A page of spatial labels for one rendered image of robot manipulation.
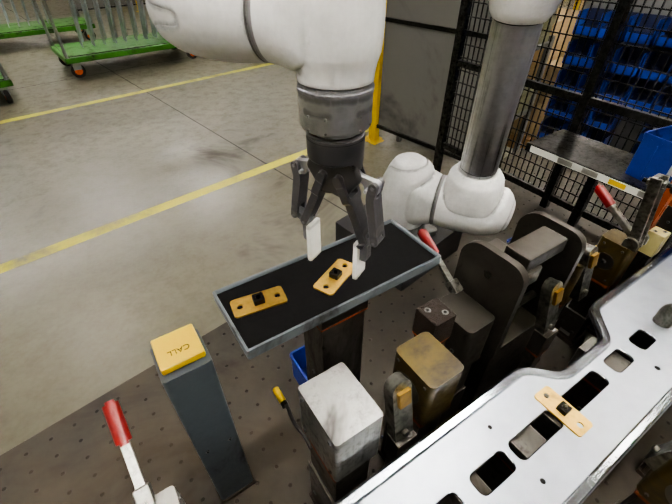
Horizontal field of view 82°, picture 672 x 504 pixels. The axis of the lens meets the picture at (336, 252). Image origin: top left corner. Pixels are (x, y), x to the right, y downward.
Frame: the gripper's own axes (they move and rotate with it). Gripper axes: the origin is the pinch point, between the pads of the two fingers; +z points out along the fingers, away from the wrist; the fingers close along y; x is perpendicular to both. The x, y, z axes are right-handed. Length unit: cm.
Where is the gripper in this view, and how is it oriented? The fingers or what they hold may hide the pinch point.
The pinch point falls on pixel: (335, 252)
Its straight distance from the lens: 61.8
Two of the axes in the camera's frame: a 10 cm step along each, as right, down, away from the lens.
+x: 5.2, -5.5, 6.5
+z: 0.0, 7.7, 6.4
